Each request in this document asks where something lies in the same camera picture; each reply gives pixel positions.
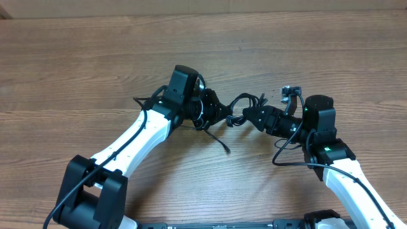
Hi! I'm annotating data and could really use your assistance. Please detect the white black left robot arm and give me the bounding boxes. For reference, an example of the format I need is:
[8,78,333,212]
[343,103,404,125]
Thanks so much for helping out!
[43,65,231,229]

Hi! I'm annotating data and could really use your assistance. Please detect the black usb cable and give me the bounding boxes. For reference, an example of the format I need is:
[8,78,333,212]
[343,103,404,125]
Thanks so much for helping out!
[179,92,268,155]

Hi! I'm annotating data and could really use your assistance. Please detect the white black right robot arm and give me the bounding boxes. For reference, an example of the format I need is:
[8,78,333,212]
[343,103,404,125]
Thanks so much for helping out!
[243,95,406,228]

